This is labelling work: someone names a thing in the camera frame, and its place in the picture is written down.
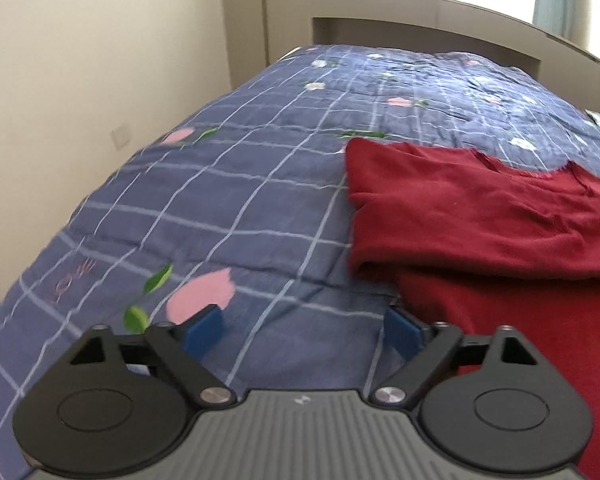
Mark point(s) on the white wall socket plate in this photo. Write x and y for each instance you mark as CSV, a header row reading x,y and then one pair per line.
x,y
121,136

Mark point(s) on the beige tall cabinet left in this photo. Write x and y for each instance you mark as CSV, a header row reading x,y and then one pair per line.
x,y
259,32

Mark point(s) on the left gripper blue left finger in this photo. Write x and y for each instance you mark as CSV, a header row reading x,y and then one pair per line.
x,y
179,350

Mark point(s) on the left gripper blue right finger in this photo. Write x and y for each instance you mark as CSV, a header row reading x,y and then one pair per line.
x,y
427,352

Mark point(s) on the blue plaid floral quilt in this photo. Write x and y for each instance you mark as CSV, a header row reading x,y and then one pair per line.
x,y
251,188

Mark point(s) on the beige bed headboard shelf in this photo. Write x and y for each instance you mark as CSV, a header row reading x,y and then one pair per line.
x,y
436,26

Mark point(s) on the dark red knit sweater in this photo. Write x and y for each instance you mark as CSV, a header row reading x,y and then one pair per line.
x,y
473,242

